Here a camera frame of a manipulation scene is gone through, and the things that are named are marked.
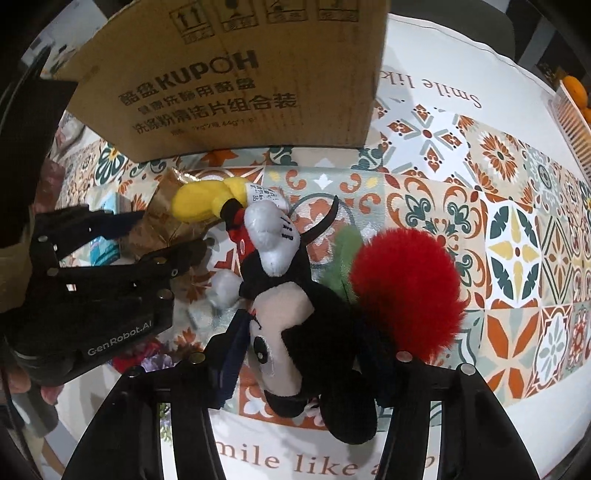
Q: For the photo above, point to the red furry plush toy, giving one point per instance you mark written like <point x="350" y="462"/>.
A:
<point x="406" y="286"/>

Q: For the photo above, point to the cardboard box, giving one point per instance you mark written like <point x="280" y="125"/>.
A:
<point x="221" y="78"/>

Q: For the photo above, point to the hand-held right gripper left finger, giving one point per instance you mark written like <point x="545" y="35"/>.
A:
<point x="233" y="353"/>

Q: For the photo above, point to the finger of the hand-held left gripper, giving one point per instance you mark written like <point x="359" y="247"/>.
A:
<point x="180" y="256"/>
<point x="111" y="221"/>

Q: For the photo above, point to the light blue packet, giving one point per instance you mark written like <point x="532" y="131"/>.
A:
<point x="105" y="249"/>

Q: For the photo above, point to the pile of oranges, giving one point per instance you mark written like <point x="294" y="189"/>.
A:
<point x="577" y="90"/>

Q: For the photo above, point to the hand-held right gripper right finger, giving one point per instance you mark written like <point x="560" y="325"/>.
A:
<point x="411" y="385"/>

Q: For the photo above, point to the person's left hand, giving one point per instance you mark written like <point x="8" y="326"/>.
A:
<point x="46" y="392"/>

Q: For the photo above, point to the white basket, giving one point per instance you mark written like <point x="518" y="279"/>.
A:
<point x="570" y="124"/>

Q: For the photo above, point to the green furry plush toy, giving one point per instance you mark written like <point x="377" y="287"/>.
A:
<point x="346" y="258"/>

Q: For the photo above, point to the grey dining chair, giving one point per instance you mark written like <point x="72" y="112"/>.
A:
<point x="503" y="32"/>

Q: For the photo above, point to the black mouse plush toy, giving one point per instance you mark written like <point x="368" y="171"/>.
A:
<point x="286" y="323"/>

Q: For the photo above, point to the patterned tablecloth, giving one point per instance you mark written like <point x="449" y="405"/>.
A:
<point x="508" y="240"/>

